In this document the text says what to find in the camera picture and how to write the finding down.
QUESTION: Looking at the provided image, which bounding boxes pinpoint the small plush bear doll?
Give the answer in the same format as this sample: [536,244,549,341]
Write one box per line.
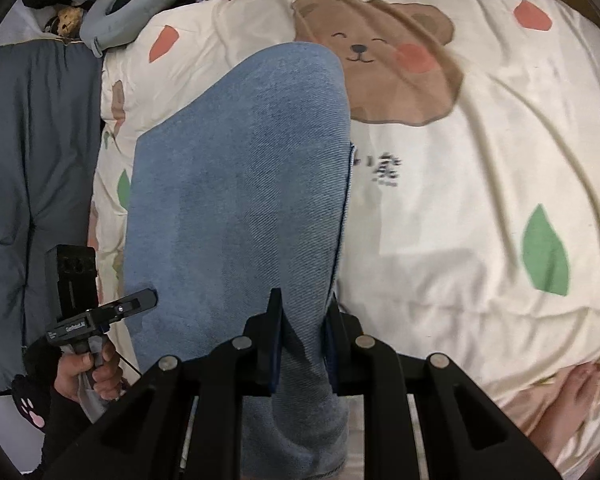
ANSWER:
[45,5,85,38]

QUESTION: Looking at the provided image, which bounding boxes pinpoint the grey neck pillow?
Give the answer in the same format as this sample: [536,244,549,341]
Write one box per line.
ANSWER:
[79,0,197,58]

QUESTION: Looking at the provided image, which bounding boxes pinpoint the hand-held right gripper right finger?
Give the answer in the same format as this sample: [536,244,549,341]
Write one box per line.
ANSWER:
[325,302,563,480]

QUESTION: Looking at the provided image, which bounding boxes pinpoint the light blue denim pants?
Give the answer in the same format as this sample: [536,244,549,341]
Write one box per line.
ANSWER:
[124,42,355,478]

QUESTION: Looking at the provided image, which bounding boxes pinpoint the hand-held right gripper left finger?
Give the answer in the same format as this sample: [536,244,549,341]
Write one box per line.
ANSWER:
[45,287,283,480]

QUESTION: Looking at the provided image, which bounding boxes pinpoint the person's left forearm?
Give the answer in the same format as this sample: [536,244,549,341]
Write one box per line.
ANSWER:
[10,342,88,480]

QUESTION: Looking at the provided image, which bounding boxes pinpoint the person's left hand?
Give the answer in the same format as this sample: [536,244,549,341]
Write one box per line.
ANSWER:
[54,339,126,403]

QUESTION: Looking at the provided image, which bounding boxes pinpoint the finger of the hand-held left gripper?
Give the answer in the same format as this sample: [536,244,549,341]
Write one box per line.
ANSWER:
[110,288,159,319]

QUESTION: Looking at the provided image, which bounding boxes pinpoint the person's bare foot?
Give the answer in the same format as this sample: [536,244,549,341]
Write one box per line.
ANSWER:
[532,362,600,468]

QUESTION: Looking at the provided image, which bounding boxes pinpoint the cream bear printed blanket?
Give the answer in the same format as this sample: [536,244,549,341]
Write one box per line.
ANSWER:
[87,0,600,471]

